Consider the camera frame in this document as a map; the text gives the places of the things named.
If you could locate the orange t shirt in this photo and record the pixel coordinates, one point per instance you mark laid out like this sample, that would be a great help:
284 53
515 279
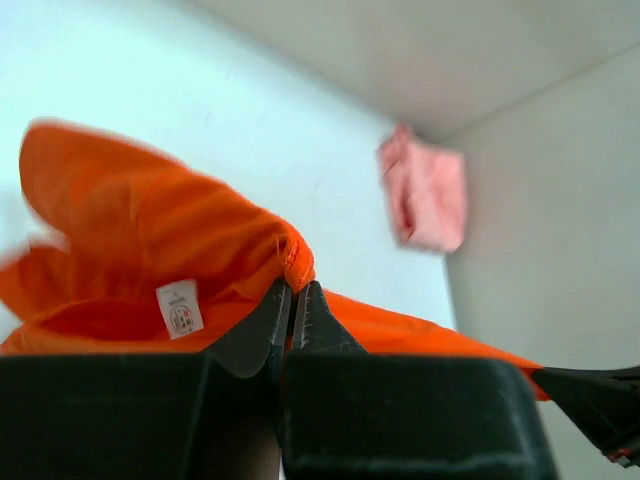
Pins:
156 257

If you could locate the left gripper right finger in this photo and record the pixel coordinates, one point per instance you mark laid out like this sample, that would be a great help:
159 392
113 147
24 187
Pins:
316 330

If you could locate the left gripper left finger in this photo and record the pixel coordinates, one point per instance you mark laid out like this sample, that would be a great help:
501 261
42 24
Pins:
256 344

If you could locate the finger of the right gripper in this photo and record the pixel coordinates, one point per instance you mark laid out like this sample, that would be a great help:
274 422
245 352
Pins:
603 404

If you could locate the pink folded t shirt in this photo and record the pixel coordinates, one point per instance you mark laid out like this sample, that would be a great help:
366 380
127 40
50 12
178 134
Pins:
426 191

